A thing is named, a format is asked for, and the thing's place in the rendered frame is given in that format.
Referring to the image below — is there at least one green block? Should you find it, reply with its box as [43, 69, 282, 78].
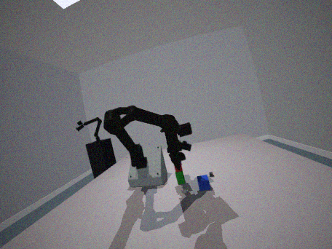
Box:
[175, 171, 183, 178]
[176, 176, 185, 184]

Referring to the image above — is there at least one blue block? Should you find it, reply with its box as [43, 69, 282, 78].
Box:
[197, 175, 210, 191]

